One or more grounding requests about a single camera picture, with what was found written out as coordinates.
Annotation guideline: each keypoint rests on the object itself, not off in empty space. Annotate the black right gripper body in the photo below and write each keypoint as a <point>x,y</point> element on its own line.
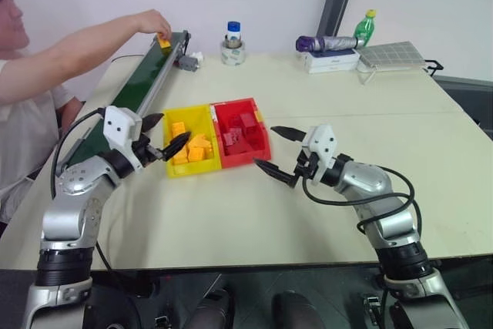
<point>308,165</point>

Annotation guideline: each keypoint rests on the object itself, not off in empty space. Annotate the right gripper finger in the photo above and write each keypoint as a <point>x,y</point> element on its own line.
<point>277,173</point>
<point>290,133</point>

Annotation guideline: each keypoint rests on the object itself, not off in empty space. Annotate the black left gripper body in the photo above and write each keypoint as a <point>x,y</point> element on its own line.
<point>145,152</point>

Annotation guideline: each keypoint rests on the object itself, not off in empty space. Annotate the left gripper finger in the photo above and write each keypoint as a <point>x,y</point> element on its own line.
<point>152,121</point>
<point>175,146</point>

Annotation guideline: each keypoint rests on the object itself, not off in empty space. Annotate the yellow block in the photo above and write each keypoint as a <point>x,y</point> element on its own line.
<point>195,154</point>
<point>180,157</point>
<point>178,129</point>
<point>165,43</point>
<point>201,141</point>

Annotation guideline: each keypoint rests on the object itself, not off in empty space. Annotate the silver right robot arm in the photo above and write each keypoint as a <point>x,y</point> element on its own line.
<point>366,180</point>

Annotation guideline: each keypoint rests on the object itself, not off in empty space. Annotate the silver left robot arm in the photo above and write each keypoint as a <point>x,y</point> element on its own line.
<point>69,221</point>

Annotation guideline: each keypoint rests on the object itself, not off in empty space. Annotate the green conveyor belt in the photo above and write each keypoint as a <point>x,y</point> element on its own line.
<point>131,86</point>

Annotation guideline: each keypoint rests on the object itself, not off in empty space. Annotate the grey conveyor motor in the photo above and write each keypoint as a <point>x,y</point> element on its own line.
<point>186,62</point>

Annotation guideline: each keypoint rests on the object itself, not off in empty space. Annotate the person bare hand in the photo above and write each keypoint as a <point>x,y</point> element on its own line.
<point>154,21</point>

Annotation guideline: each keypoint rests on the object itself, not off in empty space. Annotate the yellow plastic bin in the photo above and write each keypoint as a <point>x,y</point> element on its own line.
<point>175,171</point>

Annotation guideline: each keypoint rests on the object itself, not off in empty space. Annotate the red plastic bin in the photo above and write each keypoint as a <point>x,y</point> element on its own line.
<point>246,157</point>

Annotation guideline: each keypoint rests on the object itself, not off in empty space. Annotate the red block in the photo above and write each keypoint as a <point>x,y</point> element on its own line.
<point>247,121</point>

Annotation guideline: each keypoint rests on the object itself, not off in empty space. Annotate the white printer paper tray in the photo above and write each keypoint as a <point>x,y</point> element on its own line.
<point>331,68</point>

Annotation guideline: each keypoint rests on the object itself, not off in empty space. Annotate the white power plug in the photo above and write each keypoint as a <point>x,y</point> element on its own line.
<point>197,56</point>

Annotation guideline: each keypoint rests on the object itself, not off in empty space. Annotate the white box blue top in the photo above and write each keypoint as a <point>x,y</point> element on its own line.
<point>331,57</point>

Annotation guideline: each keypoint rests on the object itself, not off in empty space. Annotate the white tape roll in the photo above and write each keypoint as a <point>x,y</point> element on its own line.
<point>233,55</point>

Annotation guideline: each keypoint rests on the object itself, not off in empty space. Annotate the purple grey folded umbrella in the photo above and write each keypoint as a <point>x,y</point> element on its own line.
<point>327,42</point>

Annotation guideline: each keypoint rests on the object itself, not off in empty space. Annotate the blue capped glass bottle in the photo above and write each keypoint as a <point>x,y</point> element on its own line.
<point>233,32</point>

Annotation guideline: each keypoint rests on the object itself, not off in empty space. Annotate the person white shirt torso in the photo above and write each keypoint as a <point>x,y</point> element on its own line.
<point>27,132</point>

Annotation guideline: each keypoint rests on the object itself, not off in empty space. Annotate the green bottle yellow cap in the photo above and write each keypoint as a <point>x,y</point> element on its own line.
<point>365,28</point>

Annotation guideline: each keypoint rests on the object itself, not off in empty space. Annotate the person head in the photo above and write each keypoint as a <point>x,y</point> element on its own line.
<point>9,17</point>

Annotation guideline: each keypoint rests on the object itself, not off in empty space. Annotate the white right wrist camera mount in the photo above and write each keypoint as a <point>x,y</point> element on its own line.
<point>322,144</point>

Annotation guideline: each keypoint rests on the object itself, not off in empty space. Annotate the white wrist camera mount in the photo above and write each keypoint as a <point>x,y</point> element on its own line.
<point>322,144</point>
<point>117,125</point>

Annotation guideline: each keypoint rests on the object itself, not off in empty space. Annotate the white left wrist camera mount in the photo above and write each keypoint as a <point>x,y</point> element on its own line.
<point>117,125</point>

